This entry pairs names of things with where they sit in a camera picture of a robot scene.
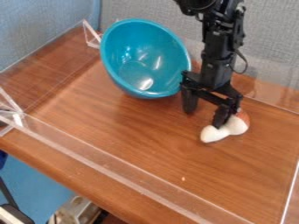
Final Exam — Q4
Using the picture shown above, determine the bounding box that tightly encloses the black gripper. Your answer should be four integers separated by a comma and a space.
181, 60, 244, 129

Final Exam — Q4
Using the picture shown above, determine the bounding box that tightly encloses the white brown toy mushroom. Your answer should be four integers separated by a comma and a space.
201, 110, 250, 144

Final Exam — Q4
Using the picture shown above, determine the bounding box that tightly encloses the blue plastic bowl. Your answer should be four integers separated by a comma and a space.
101, 18, 193, 99

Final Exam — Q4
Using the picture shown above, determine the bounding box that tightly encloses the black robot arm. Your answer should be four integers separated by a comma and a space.
174, 0, 248, 129

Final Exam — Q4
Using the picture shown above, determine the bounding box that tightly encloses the clear acrylic back barrier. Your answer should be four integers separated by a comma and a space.
186, 43, 299, 115

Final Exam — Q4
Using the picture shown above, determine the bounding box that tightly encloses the clear acrylic barrier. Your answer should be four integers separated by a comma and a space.
186, 43, 299, 115
15, 114, 254, 224

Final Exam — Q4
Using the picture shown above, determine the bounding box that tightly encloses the clear acrylic front barrier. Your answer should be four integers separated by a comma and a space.
15, 114, 254, 224

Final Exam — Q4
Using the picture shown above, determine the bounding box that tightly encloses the black stand leg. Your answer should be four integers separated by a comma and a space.
0, 177, 35, 224

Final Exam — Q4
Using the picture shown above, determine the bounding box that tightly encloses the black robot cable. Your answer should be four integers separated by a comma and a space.
229, 47, 250, 75

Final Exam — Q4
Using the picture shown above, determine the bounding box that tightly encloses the clear acrylic corner bracket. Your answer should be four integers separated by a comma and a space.
82, 20, 102, 49

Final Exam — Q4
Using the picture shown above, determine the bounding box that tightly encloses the clear acrylic left bracket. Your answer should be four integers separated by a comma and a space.
0, 87, 25, 137

